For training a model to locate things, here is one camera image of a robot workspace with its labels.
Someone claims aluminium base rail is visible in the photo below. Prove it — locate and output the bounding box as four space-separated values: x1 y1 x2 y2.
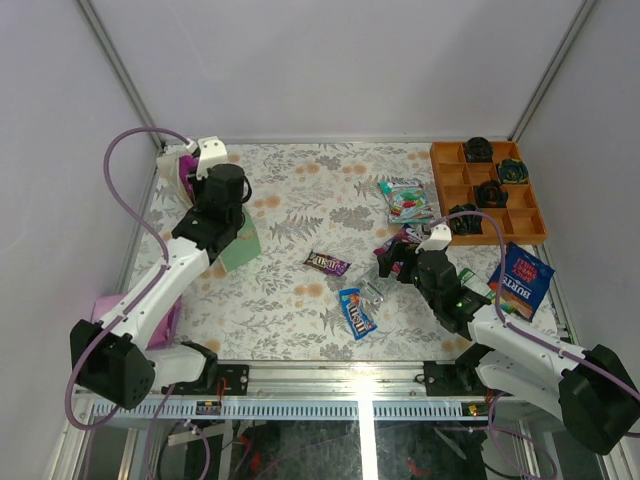
74 359 566 401

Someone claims dark rosette centre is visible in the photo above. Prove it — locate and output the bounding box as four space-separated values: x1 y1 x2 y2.
474 180 509 208

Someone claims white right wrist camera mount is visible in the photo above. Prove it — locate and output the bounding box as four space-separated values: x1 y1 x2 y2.
416 224 452 253

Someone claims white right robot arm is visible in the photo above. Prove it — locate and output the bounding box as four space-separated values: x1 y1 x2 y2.
377 241 639 455

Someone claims pink Frozen tissue pack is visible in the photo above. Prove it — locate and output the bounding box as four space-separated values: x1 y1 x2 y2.
90 294 182 350

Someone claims dark rosette top left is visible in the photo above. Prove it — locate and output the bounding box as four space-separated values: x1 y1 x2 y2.
462 137 494 163

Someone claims cream and green paper bag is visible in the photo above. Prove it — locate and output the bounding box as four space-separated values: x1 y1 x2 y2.
157 154 261 273

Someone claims dark rosette right green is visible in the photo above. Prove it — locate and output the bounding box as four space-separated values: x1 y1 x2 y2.
497 158 529 185

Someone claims blue Burts crisps bag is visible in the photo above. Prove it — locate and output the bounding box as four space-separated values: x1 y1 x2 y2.
488 242 555 323

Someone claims teal Fox's mint candy bag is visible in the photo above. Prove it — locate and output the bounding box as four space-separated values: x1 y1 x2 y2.
378 180 434 224

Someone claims blue M&M's packet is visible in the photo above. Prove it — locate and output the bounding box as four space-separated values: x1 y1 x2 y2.
338 288 377 340

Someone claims dark rosette bottom left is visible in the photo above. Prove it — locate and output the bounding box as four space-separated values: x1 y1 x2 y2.
447 203 483 236

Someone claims green Fox's spring tea bag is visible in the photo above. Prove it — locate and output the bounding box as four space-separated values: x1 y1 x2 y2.
458 268 496 303

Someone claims magenta Lot 100 candy bag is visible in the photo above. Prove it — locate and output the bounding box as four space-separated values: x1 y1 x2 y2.
178 155 198 202

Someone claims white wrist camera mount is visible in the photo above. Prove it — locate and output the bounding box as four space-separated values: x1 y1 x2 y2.
186 136 228 180
416 224 452 253

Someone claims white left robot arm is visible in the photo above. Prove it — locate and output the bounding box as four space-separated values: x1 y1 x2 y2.
70 163 252 410

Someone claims silver foil snack packet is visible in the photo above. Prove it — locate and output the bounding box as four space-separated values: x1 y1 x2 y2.
356 266 399 305

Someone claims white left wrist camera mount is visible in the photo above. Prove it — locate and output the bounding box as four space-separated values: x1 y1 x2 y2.
186 136 228 180

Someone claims brown M&M's packet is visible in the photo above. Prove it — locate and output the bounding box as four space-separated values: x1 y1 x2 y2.
303 251 351 277

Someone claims purple Fox's berries candy bag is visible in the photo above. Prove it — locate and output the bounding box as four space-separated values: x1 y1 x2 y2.
373 224 425 256

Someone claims wooden compartment tray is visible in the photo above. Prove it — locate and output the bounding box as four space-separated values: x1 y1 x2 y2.
430 141 548 245

